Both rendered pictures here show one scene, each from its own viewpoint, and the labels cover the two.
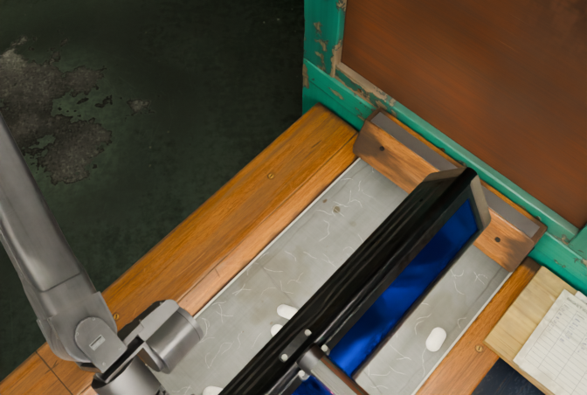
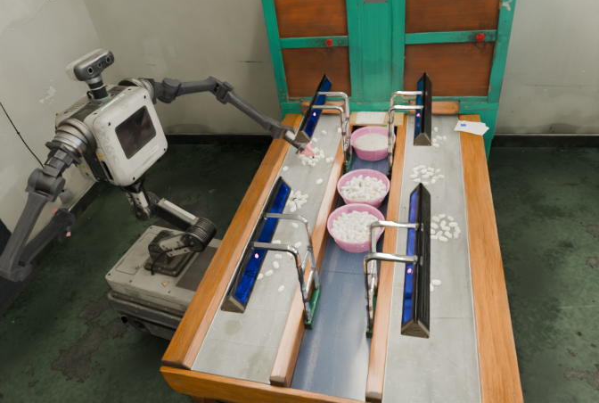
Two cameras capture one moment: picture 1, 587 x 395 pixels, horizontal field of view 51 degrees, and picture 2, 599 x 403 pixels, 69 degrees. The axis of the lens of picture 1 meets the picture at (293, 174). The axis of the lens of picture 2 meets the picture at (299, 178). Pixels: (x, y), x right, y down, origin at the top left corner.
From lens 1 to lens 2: 2.12 m
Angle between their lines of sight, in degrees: 28
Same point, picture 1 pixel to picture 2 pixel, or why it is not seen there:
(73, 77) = (180, 195)
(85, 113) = (193, 201)
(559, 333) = (360, 117)
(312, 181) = (296, 122)
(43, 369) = (265, 164)
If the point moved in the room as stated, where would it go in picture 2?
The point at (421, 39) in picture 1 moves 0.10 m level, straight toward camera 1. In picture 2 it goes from (304, 76) to (307, 82)
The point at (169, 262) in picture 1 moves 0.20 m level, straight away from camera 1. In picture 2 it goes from (276, 143) to (250, 136)
